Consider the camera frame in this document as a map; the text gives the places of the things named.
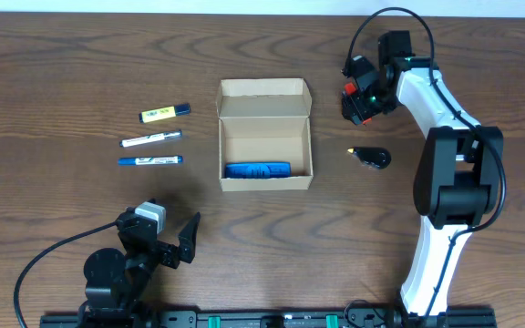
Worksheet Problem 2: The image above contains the red stapler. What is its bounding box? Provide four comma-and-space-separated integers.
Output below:
342, 82, 373, 126

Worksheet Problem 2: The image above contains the black tape dispenser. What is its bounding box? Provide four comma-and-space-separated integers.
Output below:
347, 147, 391, 169

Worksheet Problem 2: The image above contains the blue plastic holder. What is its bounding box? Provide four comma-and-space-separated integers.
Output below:
224, 162, 291, 179

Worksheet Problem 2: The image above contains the cardboard box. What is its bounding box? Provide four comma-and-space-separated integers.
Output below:
215, 78, 314, 191

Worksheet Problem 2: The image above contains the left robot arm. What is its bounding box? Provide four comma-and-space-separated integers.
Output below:
77, 200, 201, 327

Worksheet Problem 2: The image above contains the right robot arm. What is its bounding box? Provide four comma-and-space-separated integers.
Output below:
342, 31, 503, 321

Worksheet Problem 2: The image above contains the blue whiteboard marker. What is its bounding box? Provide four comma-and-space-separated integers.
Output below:
118, 155, 183, 166

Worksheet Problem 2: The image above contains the black cap whiteboard marker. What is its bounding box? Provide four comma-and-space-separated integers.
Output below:
119, 130, 182, 148

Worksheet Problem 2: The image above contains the yellow highlighter marker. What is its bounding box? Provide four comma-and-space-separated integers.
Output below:
139, 103, 190, 124

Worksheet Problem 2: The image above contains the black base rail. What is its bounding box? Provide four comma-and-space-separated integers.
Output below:
38, 307, 496, 328

